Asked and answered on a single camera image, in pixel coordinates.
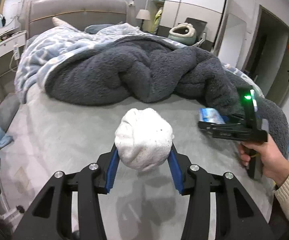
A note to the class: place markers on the green plush pet bed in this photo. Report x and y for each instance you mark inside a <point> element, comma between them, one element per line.
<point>184,33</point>

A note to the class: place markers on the grey floor cushion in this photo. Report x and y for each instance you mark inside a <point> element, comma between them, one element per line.
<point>8,109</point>

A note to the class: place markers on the blue patterned duvet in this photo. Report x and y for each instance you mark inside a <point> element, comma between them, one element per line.
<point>57,44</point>

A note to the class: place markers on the teal pillow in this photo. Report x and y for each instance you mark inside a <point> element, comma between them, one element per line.
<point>95,28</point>

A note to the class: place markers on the grey upholstered headboard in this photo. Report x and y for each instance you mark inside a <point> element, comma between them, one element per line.
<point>38,14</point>

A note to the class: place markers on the small bedside lamp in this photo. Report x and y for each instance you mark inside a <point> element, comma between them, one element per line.
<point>143,15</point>

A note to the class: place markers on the white sock ball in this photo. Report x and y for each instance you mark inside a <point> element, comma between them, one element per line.
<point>143,139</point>

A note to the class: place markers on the white power strip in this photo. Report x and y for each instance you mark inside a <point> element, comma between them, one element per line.
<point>16,52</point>

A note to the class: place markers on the light green bed sheet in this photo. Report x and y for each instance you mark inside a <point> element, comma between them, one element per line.
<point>50,136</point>

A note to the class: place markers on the dark grey fleece blanket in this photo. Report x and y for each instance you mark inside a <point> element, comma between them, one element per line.
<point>149,69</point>

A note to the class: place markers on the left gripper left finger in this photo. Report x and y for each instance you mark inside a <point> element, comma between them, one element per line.
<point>49,215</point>

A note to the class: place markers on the round vanity mirror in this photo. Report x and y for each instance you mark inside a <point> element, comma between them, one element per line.
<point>9,11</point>

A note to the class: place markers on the blue tissue packet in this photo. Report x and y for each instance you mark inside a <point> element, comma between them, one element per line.
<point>210,115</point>

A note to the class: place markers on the white clothes rack base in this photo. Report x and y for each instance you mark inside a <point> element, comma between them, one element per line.
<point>7,214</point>

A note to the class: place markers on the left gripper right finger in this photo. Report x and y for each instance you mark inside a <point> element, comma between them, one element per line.
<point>237,215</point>

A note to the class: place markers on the dark wooden door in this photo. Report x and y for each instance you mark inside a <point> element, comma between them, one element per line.
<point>280,85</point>

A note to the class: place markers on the white wardrobe cabinet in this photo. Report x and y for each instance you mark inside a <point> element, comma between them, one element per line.
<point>213,12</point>

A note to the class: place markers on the person right hand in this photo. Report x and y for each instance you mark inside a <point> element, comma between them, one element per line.
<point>275,166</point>

